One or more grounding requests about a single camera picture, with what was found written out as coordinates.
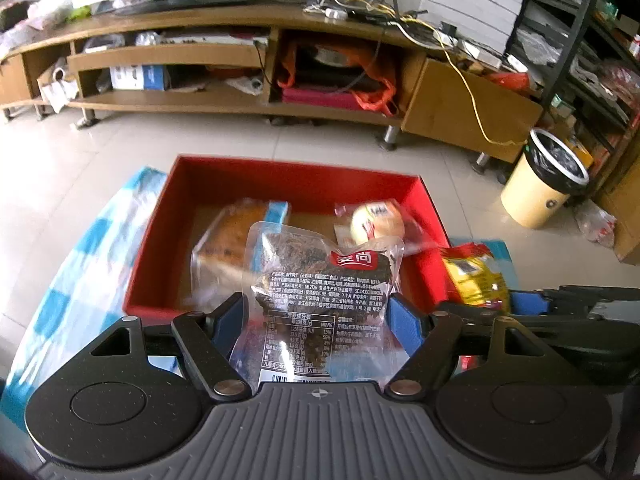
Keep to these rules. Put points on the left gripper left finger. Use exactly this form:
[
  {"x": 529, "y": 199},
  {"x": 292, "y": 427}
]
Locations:
[{"x": 205, "y": 341}]

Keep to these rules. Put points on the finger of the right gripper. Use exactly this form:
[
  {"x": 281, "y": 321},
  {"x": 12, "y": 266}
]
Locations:
[
  {"x": 470, "y": 313},
  {"x": 529, "y": 302}
]

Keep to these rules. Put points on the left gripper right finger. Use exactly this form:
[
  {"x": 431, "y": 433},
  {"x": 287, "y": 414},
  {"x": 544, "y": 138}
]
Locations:
[{"x": 429, "y": 340}]

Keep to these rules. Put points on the red Trolli candy bag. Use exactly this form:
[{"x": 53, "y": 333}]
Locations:
[{"x": 474, "y": 272}]

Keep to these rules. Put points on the milk cake bread pack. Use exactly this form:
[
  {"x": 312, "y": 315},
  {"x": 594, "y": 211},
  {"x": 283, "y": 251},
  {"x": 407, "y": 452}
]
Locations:
[{"x": 218, "y": 258}]

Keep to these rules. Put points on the dark meat floss bread pack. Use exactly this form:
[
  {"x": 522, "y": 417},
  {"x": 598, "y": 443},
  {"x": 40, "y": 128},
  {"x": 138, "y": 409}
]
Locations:
[{"x": 316, "y": 312}]

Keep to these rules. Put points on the round bun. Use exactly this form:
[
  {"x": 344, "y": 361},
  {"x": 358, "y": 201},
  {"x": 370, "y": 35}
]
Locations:
[{"x": 359, "y": 224}]

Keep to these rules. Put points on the white plastic bag on floor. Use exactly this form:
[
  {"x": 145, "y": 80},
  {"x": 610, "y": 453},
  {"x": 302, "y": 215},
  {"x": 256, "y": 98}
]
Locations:
[{"x": 595, "y": 224}]

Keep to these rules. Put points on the blue white checkered cloth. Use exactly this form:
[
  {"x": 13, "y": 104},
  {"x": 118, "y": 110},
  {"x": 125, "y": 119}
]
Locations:
[{"x": 135, "y": 258}]

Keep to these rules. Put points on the cream trash bin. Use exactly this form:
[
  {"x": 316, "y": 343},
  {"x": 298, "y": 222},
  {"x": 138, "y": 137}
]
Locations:
[{"x": 546, "y": 175}]

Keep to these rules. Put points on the orange bag in cabinet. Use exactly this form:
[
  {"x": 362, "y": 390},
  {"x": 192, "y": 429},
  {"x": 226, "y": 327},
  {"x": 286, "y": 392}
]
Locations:
[{"x": 345, "y": 76}]

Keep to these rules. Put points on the blue white box on shelf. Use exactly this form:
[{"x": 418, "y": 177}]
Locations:
[{"x": 140, "y": 77}]

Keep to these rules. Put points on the black metal shelf rack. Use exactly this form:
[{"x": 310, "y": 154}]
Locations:
[{"x": 582, "y": 59}]

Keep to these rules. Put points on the wooden TV stand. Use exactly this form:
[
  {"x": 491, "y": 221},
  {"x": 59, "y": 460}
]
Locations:
[{"x": 431, "y": 98}]

